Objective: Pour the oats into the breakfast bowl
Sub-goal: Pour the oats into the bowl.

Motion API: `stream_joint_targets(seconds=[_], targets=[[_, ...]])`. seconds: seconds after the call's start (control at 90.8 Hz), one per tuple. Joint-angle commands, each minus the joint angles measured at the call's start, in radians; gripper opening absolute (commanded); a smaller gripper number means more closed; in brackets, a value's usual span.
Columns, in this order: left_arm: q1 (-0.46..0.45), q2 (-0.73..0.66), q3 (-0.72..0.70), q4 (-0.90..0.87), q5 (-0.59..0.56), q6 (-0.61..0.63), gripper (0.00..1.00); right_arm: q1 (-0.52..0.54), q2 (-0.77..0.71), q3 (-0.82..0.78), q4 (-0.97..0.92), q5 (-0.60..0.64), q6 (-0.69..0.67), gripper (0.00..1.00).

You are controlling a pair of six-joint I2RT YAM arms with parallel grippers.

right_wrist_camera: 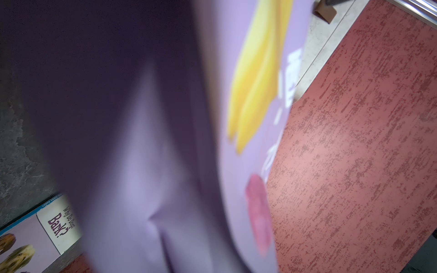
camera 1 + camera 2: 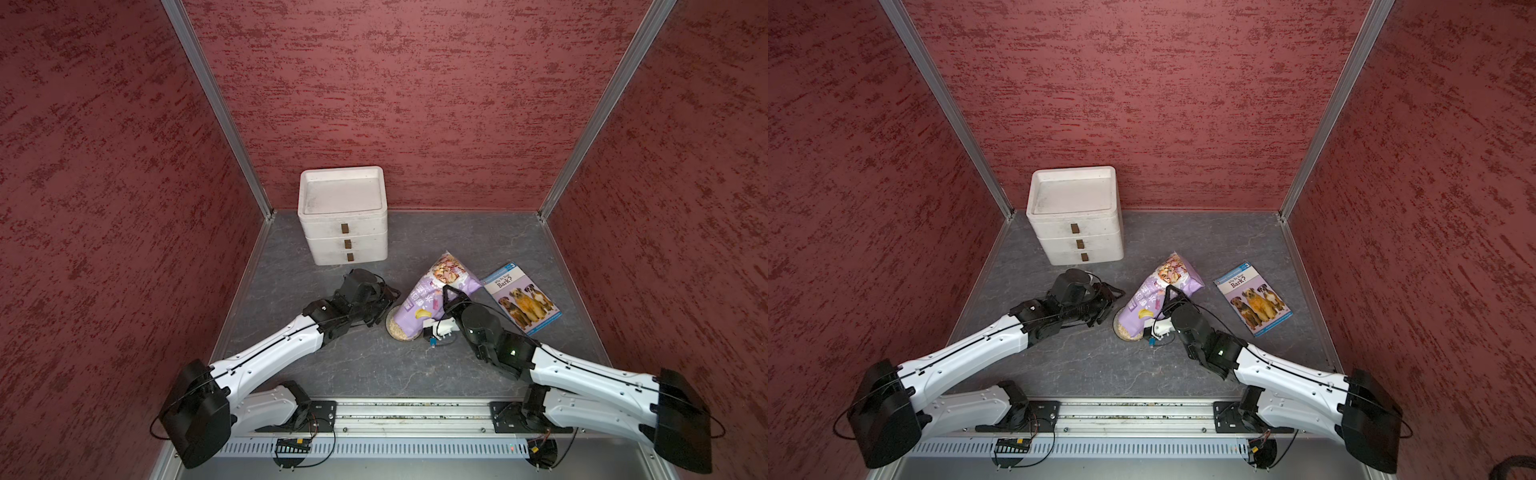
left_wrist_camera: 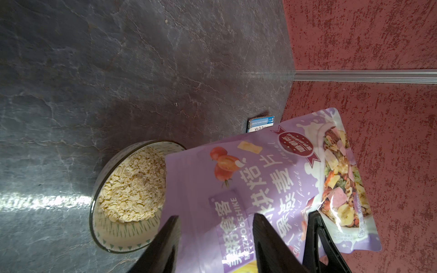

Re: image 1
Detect purple oats bag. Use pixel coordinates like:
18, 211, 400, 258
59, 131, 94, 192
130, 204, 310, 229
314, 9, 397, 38
1, 1, 313, 273

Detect white three-drawer storage box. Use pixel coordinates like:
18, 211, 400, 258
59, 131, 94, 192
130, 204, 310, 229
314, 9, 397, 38
294, 0, 368, 101

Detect dog book Why Dogs Bark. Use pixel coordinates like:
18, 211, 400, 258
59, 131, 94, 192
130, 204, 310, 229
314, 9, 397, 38
1, 194, 82, 273

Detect right corner aluminium post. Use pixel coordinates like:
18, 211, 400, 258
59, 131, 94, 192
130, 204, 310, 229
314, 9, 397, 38
389, 0, 437, 28

